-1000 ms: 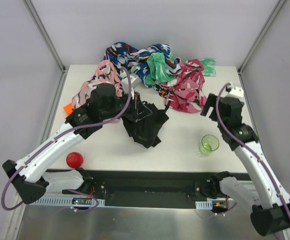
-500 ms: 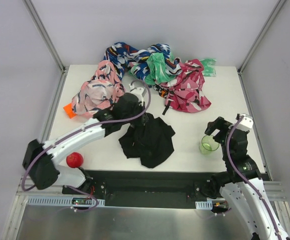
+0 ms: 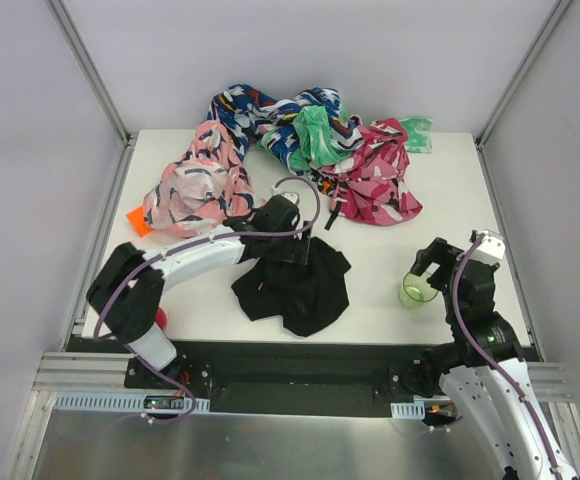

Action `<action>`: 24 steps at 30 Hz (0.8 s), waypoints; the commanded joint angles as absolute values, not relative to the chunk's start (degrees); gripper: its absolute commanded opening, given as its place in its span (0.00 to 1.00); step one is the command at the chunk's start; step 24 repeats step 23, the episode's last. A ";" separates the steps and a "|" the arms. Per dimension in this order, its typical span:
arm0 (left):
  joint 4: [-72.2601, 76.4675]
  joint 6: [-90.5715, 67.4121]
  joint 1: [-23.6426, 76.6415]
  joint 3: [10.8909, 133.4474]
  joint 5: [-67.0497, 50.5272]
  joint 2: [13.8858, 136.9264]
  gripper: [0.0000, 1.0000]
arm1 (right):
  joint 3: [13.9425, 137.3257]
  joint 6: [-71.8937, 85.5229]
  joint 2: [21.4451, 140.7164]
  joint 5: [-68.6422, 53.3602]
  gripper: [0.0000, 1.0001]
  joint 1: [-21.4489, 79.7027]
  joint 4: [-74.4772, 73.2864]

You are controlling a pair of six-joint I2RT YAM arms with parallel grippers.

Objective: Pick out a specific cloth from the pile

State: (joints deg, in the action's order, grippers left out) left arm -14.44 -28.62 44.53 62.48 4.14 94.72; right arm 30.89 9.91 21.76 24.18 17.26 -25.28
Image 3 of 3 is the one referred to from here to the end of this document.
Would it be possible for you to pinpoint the blue patterned cloth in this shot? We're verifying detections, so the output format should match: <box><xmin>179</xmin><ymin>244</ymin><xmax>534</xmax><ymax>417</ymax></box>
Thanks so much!
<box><xmin>207</xmin><ymin>84</ymin><xmax>354</xmax><ymax>158</ymax></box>

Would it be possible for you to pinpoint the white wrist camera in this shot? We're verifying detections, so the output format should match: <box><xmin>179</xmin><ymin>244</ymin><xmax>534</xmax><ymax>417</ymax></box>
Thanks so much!
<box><xmin>471</xmin><ymin>229</ymin><xmax>506</xmax><ymax>265</ymax></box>
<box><xmin>270</xmin><ymin>185</ymin><xmax>300</xmax><ymax>206</ymax></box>

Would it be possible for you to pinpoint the green transparent cup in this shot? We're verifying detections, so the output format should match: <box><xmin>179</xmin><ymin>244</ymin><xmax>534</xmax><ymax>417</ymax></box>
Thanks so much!
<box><xmin>398</xmin><ymin>271</ymin><xmax>438</xmax><ymax>310</ymax></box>

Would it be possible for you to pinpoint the white cable duct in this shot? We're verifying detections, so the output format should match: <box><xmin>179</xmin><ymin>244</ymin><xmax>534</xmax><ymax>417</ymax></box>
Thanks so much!
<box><xmin>54</xmin><ymin>392</ymin><xmax>210</xmax><ymax>415</ymax></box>
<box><xmin>390</xmin><ymin>400</ymin><xmax>426</xmax><ymax>421</ymax></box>

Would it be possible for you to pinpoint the aluminium frame post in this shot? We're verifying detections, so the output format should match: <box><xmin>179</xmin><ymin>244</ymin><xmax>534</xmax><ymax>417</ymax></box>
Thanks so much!
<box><xmin>475</xmin><ymin>0</ymin><xmax>576</xmax><ymax>151</ymax></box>
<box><xmin>44</xmin><ymin>0</ymin><xmax>138</xmax><ymax>146</ymax></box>

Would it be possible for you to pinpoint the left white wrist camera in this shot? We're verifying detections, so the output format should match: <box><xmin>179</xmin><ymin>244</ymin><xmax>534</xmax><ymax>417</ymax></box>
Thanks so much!
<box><xmin>270</xmin><ymin>185</ymin><xmax>300</xmax><ymax>206</ymax></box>

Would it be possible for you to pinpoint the orange cube block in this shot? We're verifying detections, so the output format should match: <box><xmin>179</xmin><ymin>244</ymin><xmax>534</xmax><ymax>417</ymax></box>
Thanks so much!
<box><xmin>126</xmin><ymin>207</ymin><xmax>153</xmax><ymax>237</ymax></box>

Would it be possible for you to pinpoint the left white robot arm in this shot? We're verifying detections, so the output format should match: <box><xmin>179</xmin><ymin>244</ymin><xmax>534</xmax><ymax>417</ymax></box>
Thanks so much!
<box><xmin>86</xmin><ymin>192</ymin><xmax>311</xmax><ymax>372</ymax></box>

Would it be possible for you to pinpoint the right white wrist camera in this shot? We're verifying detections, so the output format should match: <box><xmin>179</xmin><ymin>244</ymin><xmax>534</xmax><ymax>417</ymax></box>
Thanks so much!
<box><xmin>471</xmin><ymin>229</ymin><xmax>506</xmax><ymax>265</ymax></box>

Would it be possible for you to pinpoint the light pink bird-print cloth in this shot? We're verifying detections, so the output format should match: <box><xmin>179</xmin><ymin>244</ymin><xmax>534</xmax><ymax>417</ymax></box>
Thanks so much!
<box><xmin>142</xmin><ymin>120</ymin><xmax>258</xmax><ymax>239</ymax></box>

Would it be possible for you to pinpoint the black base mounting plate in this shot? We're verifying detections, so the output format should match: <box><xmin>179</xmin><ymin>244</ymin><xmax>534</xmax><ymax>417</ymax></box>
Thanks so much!
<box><xmin>119</xmin><ymin>340</ymin><xmax>476</xmax><ymax>416</ymax></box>

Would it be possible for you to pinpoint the right aluminium frame post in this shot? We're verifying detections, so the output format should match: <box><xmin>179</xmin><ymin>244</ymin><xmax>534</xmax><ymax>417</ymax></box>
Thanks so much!
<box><xmin>475</xmin><ymin>0</ymin><xmax>576</xmax><ymax>151</ymax></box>

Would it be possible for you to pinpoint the right white cable duct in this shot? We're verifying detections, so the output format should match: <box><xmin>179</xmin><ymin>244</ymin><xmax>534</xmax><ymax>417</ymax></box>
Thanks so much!
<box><xmin>390</xmin><ymin>400</ymin><xmax>426</xmax><ymax>421</ymax></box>

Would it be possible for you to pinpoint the left white cable duct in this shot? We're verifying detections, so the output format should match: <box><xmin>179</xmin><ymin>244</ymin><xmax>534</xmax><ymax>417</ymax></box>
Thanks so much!
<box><xmin>54</xmin><ymin>392</ymin><xmax>210</xmax><ymax>415</ymax></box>

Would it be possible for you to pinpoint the left aluminium frame post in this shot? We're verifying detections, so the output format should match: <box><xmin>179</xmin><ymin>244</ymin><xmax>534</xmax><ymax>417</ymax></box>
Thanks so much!
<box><xmin>44</xmin><ymin>0</ymin><xmax>138</xmax><ymax>146</ymax></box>

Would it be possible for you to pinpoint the black cloth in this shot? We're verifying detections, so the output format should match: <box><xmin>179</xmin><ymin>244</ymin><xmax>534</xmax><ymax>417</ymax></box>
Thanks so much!
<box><xmin>231</xmin><ymin>237</ymin><xmax>351</xmax><ymax>338</ymax></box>

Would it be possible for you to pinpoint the green white cloth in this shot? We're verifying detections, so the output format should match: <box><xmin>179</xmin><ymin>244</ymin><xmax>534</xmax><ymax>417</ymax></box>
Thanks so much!
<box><xmin>262</xmin><ymin>104</ymin><xmax>434</xmax><ymax>174</ymax></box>

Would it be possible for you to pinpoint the magenta pink camo cloth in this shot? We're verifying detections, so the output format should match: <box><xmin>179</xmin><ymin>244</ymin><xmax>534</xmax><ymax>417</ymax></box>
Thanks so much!
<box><xmin>308</xmin><ymin>118</ymin><xmax>423</xmax><ymax>229</ymax></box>

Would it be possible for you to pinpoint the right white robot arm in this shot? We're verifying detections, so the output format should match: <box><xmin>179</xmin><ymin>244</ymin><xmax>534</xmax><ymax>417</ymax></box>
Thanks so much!
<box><xmin>401</xmin><ymin>230</ymin><xmax>578</xmax><ymax>479</ymax></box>

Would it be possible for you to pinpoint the red apple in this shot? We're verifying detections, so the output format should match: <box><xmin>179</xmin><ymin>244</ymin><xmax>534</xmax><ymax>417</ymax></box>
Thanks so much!
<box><xmin>155</xmin><ymin>308</ymin><xmax>168</xmax><ymax>330</ymax></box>

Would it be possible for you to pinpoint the aluminium front rail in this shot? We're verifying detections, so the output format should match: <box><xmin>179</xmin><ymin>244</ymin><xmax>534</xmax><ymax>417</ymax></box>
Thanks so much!
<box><xmin>32</xmin><ymin>352</ymin><xmax>574</xmax><ymax>403</ymax></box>

